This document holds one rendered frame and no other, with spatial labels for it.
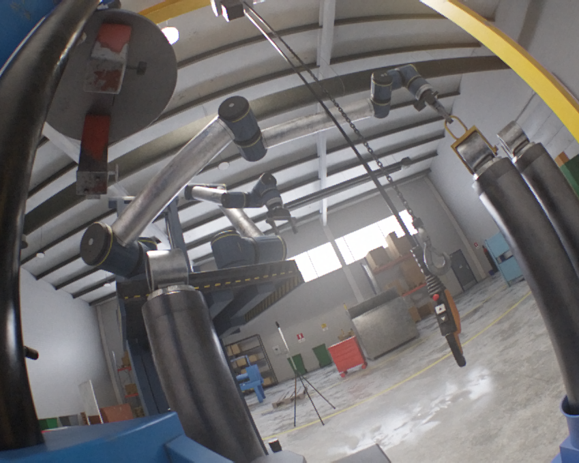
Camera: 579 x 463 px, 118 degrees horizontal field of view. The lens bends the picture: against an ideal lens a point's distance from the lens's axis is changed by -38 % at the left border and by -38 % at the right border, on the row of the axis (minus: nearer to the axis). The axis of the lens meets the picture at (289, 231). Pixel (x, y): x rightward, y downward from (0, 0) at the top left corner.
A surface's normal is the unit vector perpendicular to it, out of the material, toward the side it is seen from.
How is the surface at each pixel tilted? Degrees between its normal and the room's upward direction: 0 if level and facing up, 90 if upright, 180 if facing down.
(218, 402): 90
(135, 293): 90
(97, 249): 95
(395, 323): 90
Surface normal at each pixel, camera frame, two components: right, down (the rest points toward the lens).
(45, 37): 0.56, -0.54
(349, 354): -0.37, -0.25
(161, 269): 0.57, -0.22
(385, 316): -0.15, -0.36
